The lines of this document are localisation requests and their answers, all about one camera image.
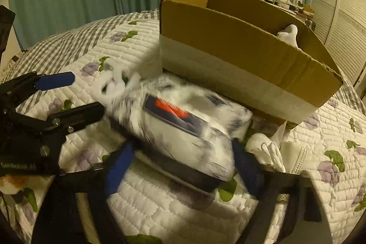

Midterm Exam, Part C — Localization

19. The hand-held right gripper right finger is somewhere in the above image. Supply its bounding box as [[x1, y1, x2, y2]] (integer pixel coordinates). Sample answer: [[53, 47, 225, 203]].
[[232, 141, 334, 244]]

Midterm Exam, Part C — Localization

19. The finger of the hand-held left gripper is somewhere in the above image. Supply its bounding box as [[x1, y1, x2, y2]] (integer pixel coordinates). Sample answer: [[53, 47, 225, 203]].
[[6, 102, 106, 136], [0, 72, 75, 107]]

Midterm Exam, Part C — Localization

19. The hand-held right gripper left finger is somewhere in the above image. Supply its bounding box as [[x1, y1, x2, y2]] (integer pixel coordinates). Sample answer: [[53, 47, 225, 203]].
[[31, 141, 137, 244]]

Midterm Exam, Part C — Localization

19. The white black patterned sneaker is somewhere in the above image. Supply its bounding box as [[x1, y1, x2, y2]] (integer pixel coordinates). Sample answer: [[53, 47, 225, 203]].
[[106, 75, 253, 193]]

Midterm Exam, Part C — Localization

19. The brown cardboard box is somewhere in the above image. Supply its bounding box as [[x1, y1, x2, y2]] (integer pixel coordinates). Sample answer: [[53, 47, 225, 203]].
[[159, 0, 344, 126]]

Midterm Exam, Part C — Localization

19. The white face mask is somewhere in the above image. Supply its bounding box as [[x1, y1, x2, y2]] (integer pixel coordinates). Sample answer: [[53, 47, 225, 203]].
[[245, 132, 286, 174], [282, 140, 316, 174]]

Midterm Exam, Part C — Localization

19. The grey checked bedsheet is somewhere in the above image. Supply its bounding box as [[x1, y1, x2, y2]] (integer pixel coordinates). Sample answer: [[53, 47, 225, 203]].
[[16, 9, 161, 84]]

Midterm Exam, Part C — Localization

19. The floral quilted bedspread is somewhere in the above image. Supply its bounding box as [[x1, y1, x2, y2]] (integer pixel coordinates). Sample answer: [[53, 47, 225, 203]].
[[0, 12, 366, 244]]

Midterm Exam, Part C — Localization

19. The black stand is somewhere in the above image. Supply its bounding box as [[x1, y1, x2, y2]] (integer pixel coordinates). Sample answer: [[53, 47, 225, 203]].
[[0, 5, 16, 62]]

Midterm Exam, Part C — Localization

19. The white sock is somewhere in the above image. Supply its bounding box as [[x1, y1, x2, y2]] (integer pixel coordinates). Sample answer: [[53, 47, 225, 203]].
[[276, 24, 299, 48]]

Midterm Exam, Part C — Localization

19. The white louvered wardrobe door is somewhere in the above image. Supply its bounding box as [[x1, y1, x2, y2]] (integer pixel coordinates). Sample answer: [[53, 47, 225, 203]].
[[310, 0, 366, 87]]

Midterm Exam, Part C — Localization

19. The white stringy cloth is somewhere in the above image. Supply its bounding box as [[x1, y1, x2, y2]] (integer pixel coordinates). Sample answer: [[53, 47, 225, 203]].
[[97, 59, 142, 103]]

